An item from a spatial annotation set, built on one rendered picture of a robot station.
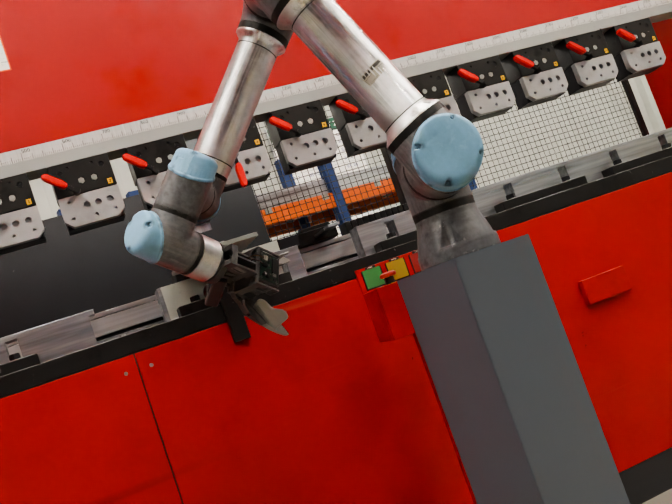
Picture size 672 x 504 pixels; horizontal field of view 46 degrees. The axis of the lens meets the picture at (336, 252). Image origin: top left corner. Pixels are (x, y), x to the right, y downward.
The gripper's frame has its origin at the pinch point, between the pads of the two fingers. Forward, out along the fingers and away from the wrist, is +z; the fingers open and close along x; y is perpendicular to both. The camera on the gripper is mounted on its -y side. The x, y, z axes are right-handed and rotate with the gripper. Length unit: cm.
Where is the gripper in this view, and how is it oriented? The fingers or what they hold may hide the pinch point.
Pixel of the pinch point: (286, 298)
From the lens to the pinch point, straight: 151.0
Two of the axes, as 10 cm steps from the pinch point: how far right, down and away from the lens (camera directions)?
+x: -0.1, -8.9, 4.5
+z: 6.8, 3.2, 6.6
